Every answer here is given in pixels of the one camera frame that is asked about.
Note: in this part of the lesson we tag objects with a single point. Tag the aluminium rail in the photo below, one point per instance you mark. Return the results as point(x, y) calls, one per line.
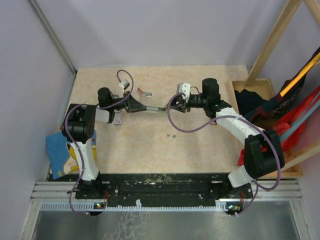
point(54, 196)

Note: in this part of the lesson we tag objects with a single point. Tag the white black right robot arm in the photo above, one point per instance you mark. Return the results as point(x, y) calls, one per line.
point(262, 148)

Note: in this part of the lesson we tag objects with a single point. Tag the black grey large stapler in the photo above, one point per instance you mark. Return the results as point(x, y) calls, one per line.
point(156, 109)

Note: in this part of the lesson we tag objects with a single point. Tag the dark patterned cloth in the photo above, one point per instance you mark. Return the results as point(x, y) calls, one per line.
point(253, 107)

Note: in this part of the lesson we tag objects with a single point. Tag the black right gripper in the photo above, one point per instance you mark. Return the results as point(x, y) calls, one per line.
point(181, 106)

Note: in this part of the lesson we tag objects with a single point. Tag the pink white mini stapler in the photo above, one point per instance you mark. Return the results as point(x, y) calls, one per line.
point(144, 93)

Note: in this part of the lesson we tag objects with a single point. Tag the wooden tray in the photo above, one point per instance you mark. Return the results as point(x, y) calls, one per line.
point(263, 87)

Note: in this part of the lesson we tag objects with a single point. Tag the red cloth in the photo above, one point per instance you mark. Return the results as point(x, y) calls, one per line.
point(292, 124)

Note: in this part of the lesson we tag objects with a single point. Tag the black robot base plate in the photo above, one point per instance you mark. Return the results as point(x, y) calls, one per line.
point(162, 189)

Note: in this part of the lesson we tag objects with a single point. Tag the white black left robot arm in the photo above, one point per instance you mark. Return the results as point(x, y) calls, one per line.
point(79, 126)

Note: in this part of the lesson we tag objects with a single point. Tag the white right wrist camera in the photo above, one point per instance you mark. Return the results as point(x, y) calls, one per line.
point(184, 90)

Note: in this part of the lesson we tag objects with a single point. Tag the wooden frame beam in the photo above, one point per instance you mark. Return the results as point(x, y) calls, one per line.
point(278, 29)

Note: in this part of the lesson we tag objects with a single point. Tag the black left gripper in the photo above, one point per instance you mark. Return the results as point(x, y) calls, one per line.
point(131, 104)

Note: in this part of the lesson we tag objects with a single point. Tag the blue yellow cartoon cloth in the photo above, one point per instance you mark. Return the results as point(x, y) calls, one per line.
point(67, 158)

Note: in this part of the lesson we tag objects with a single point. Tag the red white staple box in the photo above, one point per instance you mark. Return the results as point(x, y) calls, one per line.
point(118, 119)

